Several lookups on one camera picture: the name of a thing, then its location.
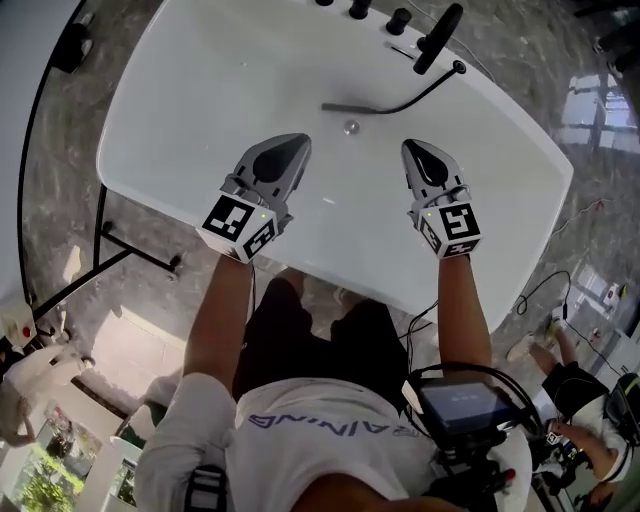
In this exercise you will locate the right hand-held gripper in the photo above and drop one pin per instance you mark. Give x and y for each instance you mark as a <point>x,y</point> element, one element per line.
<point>452,227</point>

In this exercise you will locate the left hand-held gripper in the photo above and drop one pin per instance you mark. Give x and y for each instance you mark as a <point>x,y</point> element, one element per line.
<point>235,225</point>

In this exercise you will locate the person's right forearm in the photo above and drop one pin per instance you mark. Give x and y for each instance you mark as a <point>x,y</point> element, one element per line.
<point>460,310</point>

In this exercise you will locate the person's left forearm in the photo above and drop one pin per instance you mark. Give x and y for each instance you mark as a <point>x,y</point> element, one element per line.
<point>215,325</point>

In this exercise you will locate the white bathtub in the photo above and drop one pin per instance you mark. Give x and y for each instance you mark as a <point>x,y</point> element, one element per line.
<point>200,100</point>

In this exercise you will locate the black cylindrical cap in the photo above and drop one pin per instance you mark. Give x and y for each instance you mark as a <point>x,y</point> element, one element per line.
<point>458,66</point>

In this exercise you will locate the black curved faucet spout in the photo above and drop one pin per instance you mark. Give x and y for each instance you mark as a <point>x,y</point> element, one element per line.
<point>435,40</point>

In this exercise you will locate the person's right shoe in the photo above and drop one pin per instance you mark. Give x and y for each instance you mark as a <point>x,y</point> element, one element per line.
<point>347,298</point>

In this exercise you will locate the person's black shorts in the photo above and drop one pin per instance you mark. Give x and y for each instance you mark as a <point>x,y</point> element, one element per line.
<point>280,340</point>

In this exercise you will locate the person's white T-shirt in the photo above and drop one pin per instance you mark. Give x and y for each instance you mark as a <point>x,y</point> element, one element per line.
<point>325,450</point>

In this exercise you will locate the white box with red button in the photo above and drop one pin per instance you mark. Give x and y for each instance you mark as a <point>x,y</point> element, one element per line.
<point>17,325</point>

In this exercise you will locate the person's chin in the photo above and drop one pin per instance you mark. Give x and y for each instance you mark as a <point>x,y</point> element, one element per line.
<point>365,497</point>

